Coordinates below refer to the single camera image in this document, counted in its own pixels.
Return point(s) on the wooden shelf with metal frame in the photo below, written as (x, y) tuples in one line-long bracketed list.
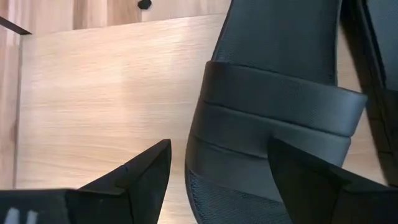
[(109, 93)]

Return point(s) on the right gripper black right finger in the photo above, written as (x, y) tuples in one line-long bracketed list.
[(304, 186)]

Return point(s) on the black rubber slide sandal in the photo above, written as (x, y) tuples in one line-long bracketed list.
[(273, 102), (382, 77)]

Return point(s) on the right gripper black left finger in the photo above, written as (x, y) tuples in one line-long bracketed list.
[(146, 180)]

